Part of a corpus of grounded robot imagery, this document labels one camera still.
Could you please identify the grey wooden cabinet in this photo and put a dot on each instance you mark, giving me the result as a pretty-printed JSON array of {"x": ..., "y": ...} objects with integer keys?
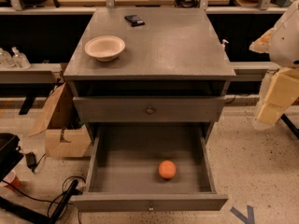
[{"x": 176, "y": 53}]

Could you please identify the red plastic cup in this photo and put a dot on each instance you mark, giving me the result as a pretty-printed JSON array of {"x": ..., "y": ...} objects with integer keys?
[{"x": 11, "y": 181}]

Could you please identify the clear sanitizer bottle right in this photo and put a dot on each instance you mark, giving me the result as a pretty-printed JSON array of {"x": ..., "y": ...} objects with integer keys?
[{"x": 20, "y": 59}]

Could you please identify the open cardboard box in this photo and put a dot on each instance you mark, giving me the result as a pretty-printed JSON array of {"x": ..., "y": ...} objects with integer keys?
[{"x": 64, "y": 136}]

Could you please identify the open grey middle drawer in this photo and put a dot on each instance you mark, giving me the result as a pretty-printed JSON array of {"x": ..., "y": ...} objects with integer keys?
[{"x": 123, "y": 174}]

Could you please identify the white paper bowl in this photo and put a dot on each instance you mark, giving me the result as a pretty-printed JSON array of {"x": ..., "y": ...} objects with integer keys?
[{"x": 105, "y": 48}]

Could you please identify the small black device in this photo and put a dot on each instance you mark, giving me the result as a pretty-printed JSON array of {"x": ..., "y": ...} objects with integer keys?
[{"x": 134, "y": 20}]

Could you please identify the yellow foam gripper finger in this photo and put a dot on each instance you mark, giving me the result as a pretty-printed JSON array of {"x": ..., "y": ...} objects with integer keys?
[
  {"x": 262, "y": 44},
  {"x": 279, "y": 90}
]

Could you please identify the black chair leg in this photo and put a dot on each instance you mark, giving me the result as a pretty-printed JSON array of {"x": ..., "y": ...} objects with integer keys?
[{"x": 290, "y": 125}]

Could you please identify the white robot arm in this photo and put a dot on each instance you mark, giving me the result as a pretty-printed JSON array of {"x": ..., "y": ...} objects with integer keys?
[{"x": 284, "y": 46}]

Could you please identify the orange fruit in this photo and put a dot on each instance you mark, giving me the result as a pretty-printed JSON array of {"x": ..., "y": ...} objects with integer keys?
[{"x": 167, "y": 169}]

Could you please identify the black equipment base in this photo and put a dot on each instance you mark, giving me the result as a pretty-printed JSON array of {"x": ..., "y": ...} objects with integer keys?
[{"x": 45, "y": 211}]

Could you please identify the black bin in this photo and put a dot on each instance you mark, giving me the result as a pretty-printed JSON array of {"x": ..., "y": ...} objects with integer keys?
[{"x": 10, "y": 153}]

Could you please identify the white pump bottle top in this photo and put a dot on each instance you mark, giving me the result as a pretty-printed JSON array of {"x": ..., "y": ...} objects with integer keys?
[{"x": 225, "y": 44}]

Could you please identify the clear sanitizer bottle left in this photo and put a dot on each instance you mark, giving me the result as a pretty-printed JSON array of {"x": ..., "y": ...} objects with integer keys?
[{"x": 6, "y": 59}]

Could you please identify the clear sanitizer bottle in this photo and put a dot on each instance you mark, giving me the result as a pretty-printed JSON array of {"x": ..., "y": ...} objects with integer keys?
[
  {"x": 6, "y": 59},
  {"x": 20, "y": 59}
]

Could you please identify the black power adapter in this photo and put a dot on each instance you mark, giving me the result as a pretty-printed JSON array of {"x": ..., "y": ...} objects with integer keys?
[{"x": 31, "y": 160}]

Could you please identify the blue tape floor marker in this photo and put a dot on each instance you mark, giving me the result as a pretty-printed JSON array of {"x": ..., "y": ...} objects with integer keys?
[{"x": 246, "y": 219}]

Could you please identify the closed grey top drawer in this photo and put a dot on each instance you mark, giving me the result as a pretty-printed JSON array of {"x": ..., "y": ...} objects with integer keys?
[{"x": 142, "y": 109}]

